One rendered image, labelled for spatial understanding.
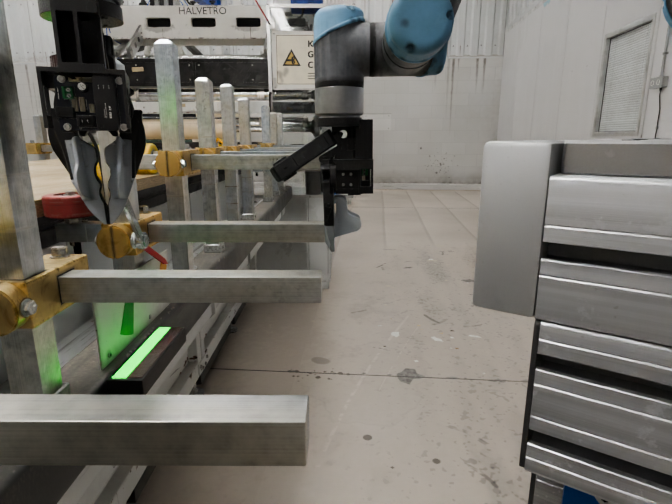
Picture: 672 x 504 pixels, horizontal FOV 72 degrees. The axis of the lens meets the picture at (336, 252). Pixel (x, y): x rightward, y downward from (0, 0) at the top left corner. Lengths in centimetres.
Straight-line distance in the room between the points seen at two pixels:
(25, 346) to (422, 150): 897
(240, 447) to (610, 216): 23
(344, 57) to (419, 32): 17
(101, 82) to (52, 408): 29
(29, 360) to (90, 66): 31
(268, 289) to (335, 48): 37
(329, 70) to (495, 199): 50
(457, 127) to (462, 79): 86
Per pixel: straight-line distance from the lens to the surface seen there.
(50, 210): 85
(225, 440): 30
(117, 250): 76
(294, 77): 301
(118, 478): 141
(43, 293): 57
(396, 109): 932
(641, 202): 25
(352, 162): 72
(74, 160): 54
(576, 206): 25
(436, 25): 59
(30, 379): 60
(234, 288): 53
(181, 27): 351
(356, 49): 73
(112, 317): 71
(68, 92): 50
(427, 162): 937
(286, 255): 325
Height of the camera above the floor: 100
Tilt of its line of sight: 14 degrees down
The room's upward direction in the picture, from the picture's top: straight up
